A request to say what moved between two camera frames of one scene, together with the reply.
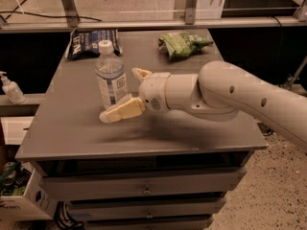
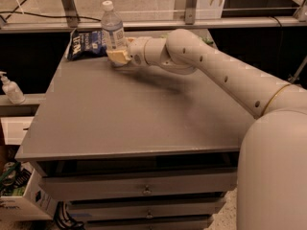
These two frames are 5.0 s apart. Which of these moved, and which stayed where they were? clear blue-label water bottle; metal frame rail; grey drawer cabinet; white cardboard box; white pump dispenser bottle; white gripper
Moved: clear blue-label water bottle; white gripper
Stayed: white pump dispenser bottle; metal frame rail; grey drawer cabinet; white cardboard box
